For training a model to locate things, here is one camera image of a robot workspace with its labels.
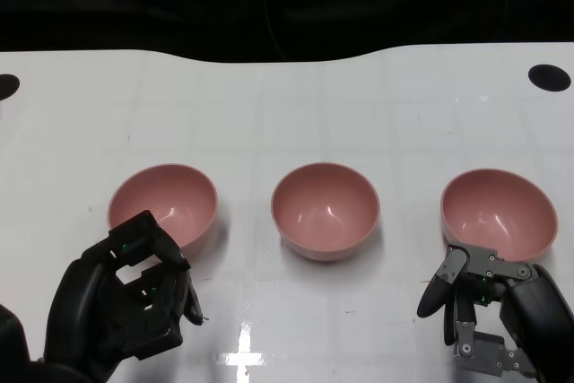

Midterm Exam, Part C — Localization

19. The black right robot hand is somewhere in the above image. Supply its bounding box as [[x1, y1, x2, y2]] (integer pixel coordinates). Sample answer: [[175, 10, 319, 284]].
[[416, 243, 574, 383]]

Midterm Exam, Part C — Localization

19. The pink plastic bowl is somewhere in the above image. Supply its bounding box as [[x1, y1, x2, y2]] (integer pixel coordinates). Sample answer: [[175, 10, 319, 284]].
[[106, 162, 220, 263], [270, 161, 381, 262], [440, 168, 559, 263]]

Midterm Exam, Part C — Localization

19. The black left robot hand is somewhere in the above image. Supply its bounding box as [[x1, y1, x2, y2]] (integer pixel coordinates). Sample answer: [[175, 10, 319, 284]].
[[43, 210, 208, 383]]

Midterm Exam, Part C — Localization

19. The black round table grommet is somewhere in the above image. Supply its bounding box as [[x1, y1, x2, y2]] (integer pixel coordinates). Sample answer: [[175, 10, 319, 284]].
[[0, 73, 22, 101], [527, 64, 572, 92]]

